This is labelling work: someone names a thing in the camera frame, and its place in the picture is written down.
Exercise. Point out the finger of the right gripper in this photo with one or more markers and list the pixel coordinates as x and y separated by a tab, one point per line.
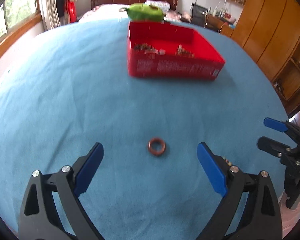
273	147
281	126

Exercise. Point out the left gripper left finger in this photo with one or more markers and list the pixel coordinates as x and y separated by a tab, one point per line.
39	219

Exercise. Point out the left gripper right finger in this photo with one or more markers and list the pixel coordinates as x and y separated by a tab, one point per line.
248	209

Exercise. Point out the wooden wardrobe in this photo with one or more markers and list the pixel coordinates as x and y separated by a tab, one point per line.
269	32

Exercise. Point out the wooden desk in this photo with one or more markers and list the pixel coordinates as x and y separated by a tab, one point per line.
216	24

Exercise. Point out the blue blanket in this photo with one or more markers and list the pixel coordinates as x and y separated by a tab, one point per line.
69	88

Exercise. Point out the black office chair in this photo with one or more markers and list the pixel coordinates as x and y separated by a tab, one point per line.
198	15

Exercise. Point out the red tin box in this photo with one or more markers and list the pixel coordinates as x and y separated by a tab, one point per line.
167	50

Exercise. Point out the folded striped blanket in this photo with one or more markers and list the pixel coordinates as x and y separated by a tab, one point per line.
164	6

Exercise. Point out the green avocado plush toy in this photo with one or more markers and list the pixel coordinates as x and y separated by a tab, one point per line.
143	12

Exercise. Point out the pink floral bedspread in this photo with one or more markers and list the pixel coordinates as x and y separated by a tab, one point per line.
117	11

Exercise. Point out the wooden framed window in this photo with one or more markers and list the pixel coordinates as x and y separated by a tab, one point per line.
16	18

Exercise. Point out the beige curtain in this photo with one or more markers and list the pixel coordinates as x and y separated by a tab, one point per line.
49	14

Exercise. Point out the coat rack with clothes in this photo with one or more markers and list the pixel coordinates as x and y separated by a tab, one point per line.
67	2

